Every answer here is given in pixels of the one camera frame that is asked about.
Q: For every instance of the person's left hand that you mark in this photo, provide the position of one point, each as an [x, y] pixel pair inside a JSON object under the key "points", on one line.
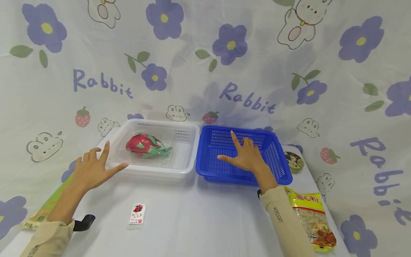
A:
{"points": [[90, 173]]}

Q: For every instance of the person's right hand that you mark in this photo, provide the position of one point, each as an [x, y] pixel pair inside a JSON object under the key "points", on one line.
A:
{"points": [[250, 159]]}

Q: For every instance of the person's right fingers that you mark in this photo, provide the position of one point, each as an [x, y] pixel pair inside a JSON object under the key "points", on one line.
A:
{"points": [[250, 142]]}

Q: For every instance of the person's left index finger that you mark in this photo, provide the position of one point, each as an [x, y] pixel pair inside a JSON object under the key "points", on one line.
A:
{"points": [[105, 151]]}

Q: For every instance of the person's right index finger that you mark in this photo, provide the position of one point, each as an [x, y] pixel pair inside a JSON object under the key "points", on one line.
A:
{"points": [[236, 140]]}

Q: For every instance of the person's left thumb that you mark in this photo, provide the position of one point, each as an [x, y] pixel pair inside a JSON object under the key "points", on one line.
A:
{"points": [[119, 169]]}

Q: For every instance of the person's right thumb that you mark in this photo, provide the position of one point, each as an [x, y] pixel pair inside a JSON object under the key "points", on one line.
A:
{"points": [[228, 158]]}

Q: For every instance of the person's left middle finger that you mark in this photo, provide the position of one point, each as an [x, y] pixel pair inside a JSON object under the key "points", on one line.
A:
{"points": [[91, 151]]}

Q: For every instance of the person's left fingers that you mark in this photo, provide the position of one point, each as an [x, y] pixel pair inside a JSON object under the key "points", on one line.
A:
{"points": [[78, 162]]}

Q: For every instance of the person's right forearm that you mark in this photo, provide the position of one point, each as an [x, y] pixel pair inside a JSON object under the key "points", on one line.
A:
{"points": [[285, 221]]}

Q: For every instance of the person's left forearm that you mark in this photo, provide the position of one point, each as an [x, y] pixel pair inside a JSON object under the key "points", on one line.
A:
{"points": [[54, 225]]}

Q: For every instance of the clear plastic clamshell container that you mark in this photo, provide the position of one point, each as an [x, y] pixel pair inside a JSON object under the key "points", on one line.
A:
{"points": [[120, 153]]}

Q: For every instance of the blue plastic mesh basket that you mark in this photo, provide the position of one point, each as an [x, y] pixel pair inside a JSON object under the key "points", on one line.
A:
{"points": [[212, 167]]}

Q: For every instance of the red dragon fruit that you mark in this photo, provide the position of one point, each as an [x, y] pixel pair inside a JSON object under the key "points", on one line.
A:
{"points": [[143, 144]]}

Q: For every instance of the white plastic mesh basket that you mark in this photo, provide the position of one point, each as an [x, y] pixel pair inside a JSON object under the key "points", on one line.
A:
{"points": [[184, 150]]}

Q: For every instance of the black wrist band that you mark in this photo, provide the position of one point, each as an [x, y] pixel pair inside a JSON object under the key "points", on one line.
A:
{"points": [[259, 193], [84, 222]]}

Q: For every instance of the round tin can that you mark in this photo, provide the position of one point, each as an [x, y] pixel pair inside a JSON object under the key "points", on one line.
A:
{"points": [[293, 161]]}

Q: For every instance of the small white red-print sachet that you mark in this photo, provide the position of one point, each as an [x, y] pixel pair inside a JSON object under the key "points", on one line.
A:
{"points": [[137, 214]]}

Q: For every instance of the green and yellow box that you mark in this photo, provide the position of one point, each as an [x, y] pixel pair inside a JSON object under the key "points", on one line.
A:
{"points": [[45, 208]]}

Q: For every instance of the yellow pasta bag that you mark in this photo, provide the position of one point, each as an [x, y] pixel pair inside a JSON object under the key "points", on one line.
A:
{"points": [[310, 217]]}

